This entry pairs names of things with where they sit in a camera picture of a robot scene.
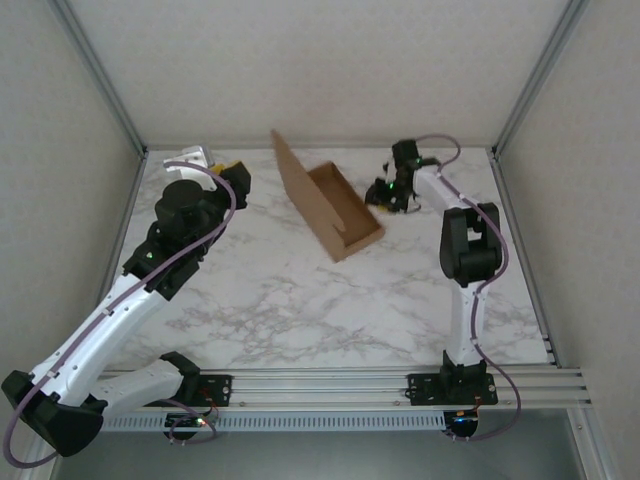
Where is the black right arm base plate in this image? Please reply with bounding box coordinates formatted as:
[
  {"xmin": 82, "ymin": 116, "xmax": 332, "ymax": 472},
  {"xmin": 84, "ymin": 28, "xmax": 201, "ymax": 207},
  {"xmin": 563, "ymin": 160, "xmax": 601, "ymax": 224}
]
[{"xmin": 407, "ymin": 372, "xmax": 500, "ymax": 407}]

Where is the aluminium frame post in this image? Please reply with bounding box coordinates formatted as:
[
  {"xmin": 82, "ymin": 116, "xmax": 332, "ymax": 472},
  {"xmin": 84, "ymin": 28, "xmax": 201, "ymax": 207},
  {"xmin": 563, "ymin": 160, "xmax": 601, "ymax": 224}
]
[
  {"xmin": 489, "ymin": 0, "xmax": 594, "ymax": 157},
  {"xmin": 49, "ymin": 0, "xmax": 150, "ymax": 157}
]

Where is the grey slotted cable duct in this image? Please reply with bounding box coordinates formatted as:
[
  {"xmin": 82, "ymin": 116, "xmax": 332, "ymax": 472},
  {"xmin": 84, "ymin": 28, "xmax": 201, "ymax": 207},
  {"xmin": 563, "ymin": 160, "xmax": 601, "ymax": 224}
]
[{"xmin": 99, "ymin": 412, "xmax": 446, "ymax": 432}]

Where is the wide aluminium mounting rail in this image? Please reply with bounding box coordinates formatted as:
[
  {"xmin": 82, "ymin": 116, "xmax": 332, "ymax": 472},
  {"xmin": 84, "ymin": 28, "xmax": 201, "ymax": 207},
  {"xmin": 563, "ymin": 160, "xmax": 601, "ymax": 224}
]
[{"xmin": 89, "ymin": 368, "xmax": 594, "ymax": 414}]

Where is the aluminium table side rail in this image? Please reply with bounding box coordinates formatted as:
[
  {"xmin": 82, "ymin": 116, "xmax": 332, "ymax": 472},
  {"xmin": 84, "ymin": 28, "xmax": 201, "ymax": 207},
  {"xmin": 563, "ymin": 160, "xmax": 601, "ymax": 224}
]
[
  {"xmin": 102, "ymin": 149, "xmax": 149, "ymax": 296},
  {"xmin": 489, "ymin": 149, "xmax": 561, "ymax": 370}
]

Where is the thin aluminium table rail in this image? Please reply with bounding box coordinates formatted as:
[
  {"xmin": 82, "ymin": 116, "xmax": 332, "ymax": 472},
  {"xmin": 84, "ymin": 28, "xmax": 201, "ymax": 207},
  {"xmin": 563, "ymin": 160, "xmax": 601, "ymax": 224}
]
[{"xmin": 143, "ymin": 143, "xmax": 497, "ymax": 151}]

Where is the small circuit board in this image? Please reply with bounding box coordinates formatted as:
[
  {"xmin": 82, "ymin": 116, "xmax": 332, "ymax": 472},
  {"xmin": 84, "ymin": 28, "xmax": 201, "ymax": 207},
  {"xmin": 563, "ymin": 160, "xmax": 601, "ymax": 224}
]
[
  {"xmin": 164, "ymin": 413, "xmax": 211, "ymax": 431},
  {"xmin": 443, "ymin": 409, "xmax": 481, "ymax": 437}
]

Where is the brown cardboard box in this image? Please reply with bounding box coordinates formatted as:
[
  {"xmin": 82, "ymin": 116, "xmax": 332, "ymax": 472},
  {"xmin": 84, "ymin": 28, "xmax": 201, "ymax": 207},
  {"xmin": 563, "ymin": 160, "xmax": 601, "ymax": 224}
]
[{"xmin": 269, "ymin": 128, "xmax": 386, "ymax": 264}]

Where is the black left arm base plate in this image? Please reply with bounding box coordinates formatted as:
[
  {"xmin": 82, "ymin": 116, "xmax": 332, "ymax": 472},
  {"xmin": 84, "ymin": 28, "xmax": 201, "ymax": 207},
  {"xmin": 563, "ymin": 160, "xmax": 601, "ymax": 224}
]
[{"xmin": 164, "ymin": 373, "xmax": 235, "ymax": 409}]

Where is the aluminium lower frame bar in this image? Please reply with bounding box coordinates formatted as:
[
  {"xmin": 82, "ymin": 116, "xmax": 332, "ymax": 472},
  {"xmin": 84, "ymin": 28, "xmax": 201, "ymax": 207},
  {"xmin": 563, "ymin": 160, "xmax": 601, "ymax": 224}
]
[{"xmin": 567, "ymin": 407, "xmax": 621, "ymax": 480}]

